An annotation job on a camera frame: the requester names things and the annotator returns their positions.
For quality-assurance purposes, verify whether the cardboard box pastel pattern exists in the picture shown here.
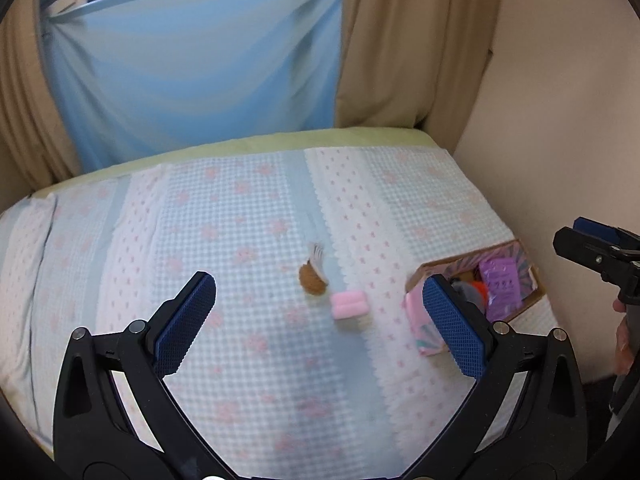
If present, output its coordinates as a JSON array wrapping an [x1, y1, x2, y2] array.
[[402, 240, 544, 356]]

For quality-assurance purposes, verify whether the purple foil packet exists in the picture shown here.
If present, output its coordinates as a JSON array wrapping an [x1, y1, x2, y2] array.
[[478, 258, 522, 322]]

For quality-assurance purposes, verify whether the grey blue plush pouch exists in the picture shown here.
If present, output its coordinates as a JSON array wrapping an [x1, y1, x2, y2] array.
[[450, 281, 486, 313]]

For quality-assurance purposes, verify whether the pink fluffy pouch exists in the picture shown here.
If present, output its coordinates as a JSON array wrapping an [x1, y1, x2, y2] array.
[[330, 290, 370, 321]]

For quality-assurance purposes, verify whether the brown plush with white trim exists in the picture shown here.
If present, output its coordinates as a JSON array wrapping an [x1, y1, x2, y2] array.
[[298, 243, 329, 297]]

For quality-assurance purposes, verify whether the orange plush pumpkin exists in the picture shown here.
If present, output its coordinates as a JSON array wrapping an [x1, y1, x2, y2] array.
[[471, 281, 488, 307]]

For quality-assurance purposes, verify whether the person's right hand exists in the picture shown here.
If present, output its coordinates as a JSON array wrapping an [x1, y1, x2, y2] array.
[[613, 299, 634, 376]]

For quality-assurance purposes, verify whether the checkered pastel bed quilt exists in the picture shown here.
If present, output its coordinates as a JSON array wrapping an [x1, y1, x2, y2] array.
[[1, 146, 515, 479]]

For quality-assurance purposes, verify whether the beige right curtain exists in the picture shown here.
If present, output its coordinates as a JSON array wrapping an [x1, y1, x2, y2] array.
[[335, 0, 500, 150]]

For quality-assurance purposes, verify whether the beige curtain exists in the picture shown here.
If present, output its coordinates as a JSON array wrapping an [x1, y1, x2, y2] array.
[[1, 6, 81, 190], [335, 0, 500, 150]]

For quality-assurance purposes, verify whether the beige left curtain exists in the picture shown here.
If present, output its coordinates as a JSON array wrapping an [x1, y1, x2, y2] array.
[[1, 6, 81, 190]]

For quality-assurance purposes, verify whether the light blue window sheet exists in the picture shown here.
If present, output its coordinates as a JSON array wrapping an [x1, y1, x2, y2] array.
[[44, 0, 342, 171]]

